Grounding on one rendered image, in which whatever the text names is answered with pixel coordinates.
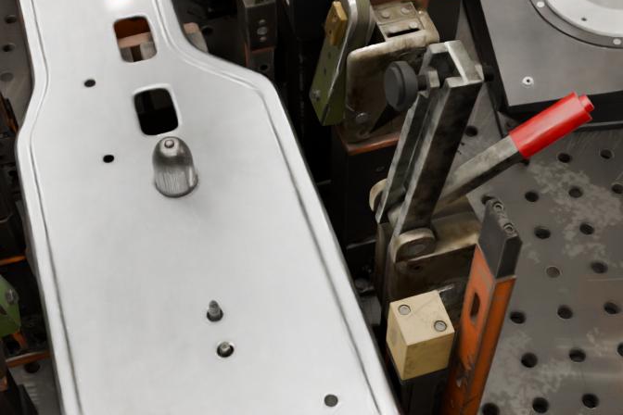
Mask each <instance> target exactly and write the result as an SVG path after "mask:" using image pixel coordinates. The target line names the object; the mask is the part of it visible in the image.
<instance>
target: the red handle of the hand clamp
mask: <svg viewBox="0 0 623 415"><path fill-rule="evenodd" d="M592 110H594V106H593V104H592V103H591V101H590V99H589V98H588V96H586V95H585V94H583V95H582V96H580V97H578V95H577V94H576V93H575V92H573V93H571V94H569V95H567V96H566V97H564V98H563V99H561V100H559V101H558V102H556V103H555V104H553V105H552V106H550V107H548V108H546V109H545V110H543V111H542V112H541V113H539V114H538V115H536V116H535V117H533V118H531V119H529V120H528V121H526V122H525V123H523V124H521V125H520V126H518V127H517V128H515V129H513V130H512V131H510V132H509V133H510V135H508V136H507V137H505V138H504V139H502V140H501V141H500V142H498V143H497V144H495V145H493V146H491V147H490V148H488V149H487V150H485V151H483V152H482V153H480V154H479V155H477V156H475V157H473V158H472V159H470V160H469V161H467V162H465V163H464V164H463V165H462V166H460V167H458V168H457V169H455V170H453V171H452V172H450V173H449V174H448V177H447V180H446V182H445V184H444V187H443V189H442V192H441V194H440V197H439V201H438V203H437V206H436V208H435V211H434V214H436V213H437V212H439V211H440V210H442V209H444V208H445V207H446V206H448V205H450V204H451V203H453V202H455V201H456V200H458V199H459V198H461V197H463V196H464V195H466V194H468V193H470V192H471V191H473V190H474V189H476V188H478V186H480V185H482V184H483V183H485V182H487V181H489V180H490V179H492V178H493V177H495V176H497V175H498V174H500V173H501V172H503V171H505V170H507V169H508V168H510V167H512V166H513V165H514V164H516V163H517V162H519V161H520V160H522V159H524V158H525V159H529V158H530V157H533V156H534V155H536V154H537V153H539V152H540V151H541V150H543V149H544V148H546V147H548V146H549V145H552V144H553V143H555V142H556V141H558V140H560V139H561V138H563V137H564V136H566V135H568V134H569V133H571V132H573V131H574V130H575V129H577V128H579V127H580V126H582V125H583V124H585V123H587V122H588V121H590V120H591V119H592V117H591V115H590V113H589V112H590V111H592ZM402 205H403V202H402V203H397V204H395V205H393V206H392V207H391V209H390V211H389V212H388V219H389V221H390V224H391V226H392V228H394V229H395V227H396V224H397V221H398V218H399V215H400V213H401V208H402ZM434 214H433V215H434Z"/></svg>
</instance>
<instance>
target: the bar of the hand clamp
mask: <svg viewBox="0 0 623 415"><path fill-rule="evenodd" d="M493 80H494V70H493V68H492V66H486V67H481V64H479V63H477V62H476V61H474V60H473V61H472V60H471V58H470V56H469V55H468V53H467V51H466V49H465V48H464V45H463V43H462V42H461V41H459V40H457V41H449V42H445V43H440V44H430V45H429V46H428V47H427V50H426V55H425V58H424V61H423V65H422V68H420V71H419V75H415V73H414V70H413V68H412V67H411V66H409V65H408V64H407V62H405V61H398V62H392V63H390V65H389V67H388V69H387V70H386V72H385V76H384V88H385V94H386V97H387V100H388V102H389V103H390V104H391V105H392V106H393V107H394V108H395V109H396V110H398V111H400V110H406V109H408V112H407V115H406V119H405V121H404V124H403V127H402V131H401V134H400V139H399V142H398V145H397V148H396V151H395V154H394V158H393V160H392V163H391V166H390V170H389V173H388V177H387V180H386V184H385V187H384V190H383V193H382V196H381V199H380V202H379V205H378V209H377V212H376V214H375V218H376V221H377V223H378V224H384V223H389V222H390V221H389V219H388V212H389V211H390V209H391V207H392V206H393V205H395V204H397V203H402V202H403V205H402V208H401V211H400V215H399V218H398V221H397V224H396V227H395V230H394V233H393V235H392V238H391V241H390V243H389V246H388V250H389V252H390V254H391V245H392V242H393V241H394V239H395V238H396V237H398V236H399V235H400V234H402V233H405V232H408V231H410V230H414V229H418V228H428V226H429V223H430V221H431V219H432V216H433V214H434V211H435V208H436V206H437V203H438V201H439V197H440V194H441V192H442V189H443V187H444V184H445V182H446V180H447V177H448V174H449V172H450V169H451V165H452V162H453V161H454V158H455V155H456V153H457V150H458V147H459V145H460V142H461V140H462V138H463V135H464V131H465V128H466V126H467V123H468V121H469V119H470V116H471V113H472V111H473V108H474V106H475V103H476V101H477V97H478V94H479V92H480V90H481V87H482V85H483V83H486V82H493Z"/></svg>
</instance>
